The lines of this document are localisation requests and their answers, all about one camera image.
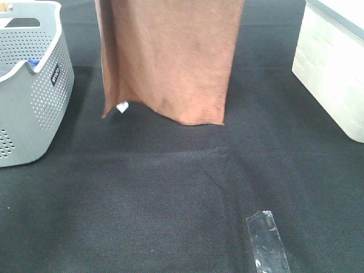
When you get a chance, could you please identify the clear adhesive tape strip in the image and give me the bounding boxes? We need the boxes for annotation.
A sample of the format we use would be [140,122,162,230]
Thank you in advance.
[246,210,291,273]

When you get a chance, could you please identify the black table cloth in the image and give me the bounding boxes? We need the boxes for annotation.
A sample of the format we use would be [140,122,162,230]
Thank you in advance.
[1,1,363,272]

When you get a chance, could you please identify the blue cloth in basket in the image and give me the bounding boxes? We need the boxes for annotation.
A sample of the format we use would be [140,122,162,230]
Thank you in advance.
[28,60,39,69]

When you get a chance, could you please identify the grey perforated laundry basket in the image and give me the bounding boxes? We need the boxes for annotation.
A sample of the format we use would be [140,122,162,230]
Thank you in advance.
[1,1,75,167]

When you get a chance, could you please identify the white plastic storage box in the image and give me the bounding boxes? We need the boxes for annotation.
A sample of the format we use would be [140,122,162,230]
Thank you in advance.
[292,1,363,143]

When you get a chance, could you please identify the brown microfibre towel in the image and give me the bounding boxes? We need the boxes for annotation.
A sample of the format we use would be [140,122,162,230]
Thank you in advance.
[95,1,244,126]

